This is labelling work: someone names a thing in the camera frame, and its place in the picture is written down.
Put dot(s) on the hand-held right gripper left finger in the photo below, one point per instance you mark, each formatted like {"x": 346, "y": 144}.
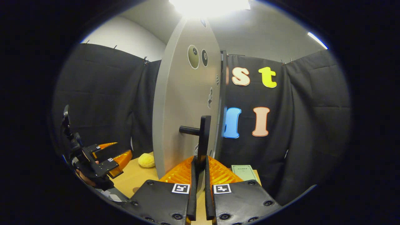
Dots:
{"x": 192, "y": 193}

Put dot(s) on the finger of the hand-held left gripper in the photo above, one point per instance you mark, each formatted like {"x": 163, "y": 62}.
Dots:
{"x": 123, "y": 162}
{"x": 106, "y": 146}

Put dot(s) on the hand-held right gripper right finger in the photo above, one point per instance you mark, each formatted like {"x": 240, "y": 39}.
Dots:
{"x": 208, "y": 197}

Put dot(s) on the grey cabinet door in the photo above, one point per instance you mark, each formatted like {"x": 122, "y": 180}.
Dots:
{"x": 181, "y": 93}

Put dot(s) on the yellow bumpy fruit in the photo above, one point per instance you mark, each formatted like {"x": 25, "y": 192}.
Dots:
{"x": 146, "y": 160}

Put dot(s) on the green notebook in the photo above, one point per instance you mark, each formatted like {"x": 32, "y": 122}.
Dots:
{"x": 244, "y": 172}

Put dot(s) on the black backdrop cloth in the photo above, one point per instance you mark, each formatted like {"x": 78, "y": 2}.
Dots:
{"x": 312, "y": 125}

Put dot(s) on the large ceiling light panel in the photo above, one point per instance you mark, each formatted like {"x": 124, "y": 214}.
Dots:
{"x": 209, "y": 6}

